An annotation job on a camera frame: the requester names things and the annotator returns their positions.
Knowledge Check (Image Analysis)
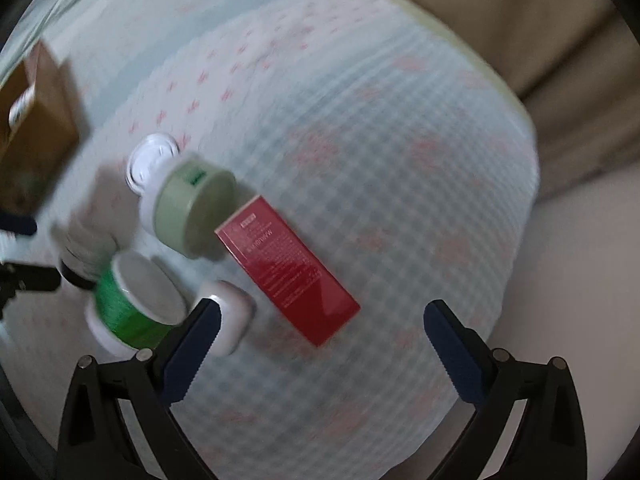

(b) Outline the white earbud case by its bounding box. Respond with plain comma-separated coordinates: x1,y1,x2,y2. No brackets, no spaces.
196,280,257,357

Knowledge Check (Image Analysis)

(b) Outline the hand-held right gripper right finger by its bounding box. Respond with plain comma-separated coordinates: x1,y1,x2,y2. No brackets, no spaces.
422,299,590,480

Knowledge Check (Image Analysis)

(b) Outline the small dark bottle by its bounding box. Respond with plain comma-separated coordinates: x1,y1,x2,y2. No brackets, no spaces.
51,210,119,292

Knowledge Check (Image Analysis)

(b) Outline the brown cardboard box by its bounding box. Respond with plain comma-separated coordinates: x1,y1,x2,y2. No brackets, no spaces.
0,40,92,217

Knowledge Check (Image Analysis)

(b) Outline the beige cloth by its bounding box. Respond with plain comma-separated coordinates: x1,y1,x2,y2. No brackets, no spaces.
345,0,640,203

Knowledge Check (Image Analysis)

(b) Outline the red rectangular box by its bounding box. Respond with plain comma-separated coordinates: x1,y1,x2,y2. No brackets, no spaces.
214,195,362,348

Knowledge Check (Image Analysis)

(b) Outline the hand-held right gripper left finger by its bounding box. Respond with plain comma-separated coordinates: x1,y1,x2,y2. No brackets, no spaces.
55,297,223,480

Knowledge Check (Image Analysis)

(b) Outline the checked printed blanket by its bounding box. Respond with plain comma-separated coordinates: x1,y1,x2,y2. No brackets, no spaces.
0,0,542,480

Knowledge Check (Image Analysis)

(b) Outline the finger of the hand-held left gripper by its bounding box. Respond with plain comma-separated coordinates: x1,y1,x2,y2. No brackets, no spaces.
0,259,62,322
0,211,39,237

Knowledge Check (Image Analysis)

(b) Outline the pale green jar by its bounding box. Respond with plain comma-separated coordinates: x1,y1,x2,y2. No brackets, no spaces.
151,156,239,261

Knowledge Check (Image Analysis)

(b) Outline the green thread spool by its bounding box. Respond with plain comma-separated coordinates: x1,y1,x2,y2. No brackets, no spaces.
83,250,192,357

